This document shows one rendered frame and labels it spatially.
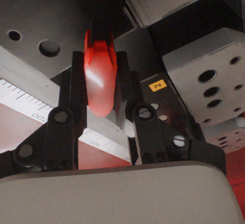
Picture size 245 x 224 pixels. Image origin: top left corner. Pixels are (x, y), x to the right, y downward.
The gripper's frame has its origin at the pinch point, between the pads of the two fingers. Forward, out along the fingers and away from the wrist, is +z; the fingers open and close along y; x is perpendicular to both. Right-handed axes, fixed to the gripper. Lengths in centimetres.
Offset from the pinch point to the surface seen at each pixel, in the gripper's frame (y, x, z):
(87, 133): -1.4, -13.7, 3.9
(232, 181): 49, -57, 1
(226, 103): 15.2, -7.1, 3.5
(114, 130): 2.1, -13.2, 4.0
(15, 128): -10.0, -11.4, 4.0
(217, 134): 19.7, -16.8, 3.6
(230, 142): 25.2, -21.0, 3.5
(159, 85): 5.7, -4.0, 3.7
